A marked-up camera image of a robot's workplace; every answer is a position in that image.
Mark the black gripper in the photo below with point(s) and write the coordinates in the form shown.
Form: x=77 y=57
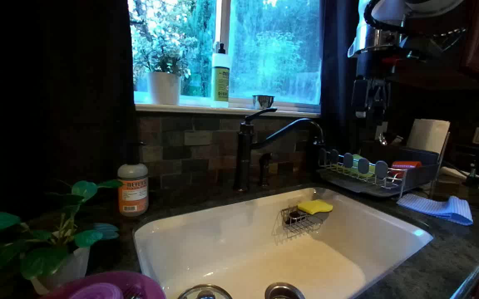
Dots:
x=374 y=75

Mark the small silver metal bowl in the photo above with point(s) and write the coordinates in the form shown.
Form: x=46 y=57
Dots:
x=264 y=100

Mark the Franka robot arm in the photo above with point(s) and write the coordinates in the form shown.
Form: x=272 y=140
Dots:
x=400 y=10

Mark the white framed window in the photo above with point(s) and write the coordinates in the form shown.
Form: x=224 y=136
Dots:
x=274 y=50

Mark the purple plastic bowl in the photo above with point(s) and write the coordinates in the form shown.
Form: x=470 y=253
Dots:
x=141 y=283

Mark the purple cup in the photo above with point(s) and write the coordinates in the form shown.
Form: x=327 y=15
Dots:
x=99 y=291

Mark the green item in dish rack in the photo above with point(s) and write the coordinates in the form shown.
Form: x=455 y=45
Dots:
x=364 y=165

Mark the white paper towel roll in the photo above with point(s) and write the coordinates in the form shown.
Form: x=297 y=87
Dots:
x=428 y=135

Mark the red item in dish rack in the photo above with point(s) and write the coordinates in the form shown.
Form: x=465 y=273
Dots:
x=407 y=165

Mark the grey dish drying rack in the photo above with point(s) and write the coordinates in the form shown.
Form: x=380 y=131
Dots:
x=412 y=176

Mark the yellow sponge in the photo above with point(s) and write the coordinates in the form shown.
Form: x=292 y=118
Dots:
x=315 y=206

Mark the light blue folded cloth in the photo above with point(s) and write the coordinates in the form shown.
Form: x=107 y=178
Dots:
x=445 y=209

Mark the black kitchen faucet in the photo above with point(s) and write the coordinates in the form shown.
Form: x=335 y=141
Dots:
x=244 y=150

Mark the black round scrubber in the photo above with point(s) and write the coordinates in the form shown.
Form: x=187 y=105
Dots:
x=294 y=216

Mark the bottle with green label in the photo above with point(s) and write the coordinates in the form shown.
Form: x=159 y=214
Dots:
x=220 y=77

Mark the white kitchen sink basin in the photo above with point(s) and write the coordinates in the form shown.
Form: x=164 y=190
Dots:
x=240 y=249

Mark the leafy plant in white pot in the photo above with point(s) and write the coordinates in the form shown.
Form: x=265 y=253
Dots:
x=166 y=85

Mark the soap bottle with orange label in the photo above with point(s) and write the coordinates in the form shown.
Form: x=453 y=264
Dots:
x=134 y=191

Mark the dark wide curtain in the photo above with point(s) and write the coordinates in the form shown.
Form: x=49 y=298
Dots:
x=46 y=93

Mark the round-leaf plant in white pot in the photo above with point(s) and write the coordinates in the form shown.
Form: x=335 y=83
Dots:
x=41 y=259

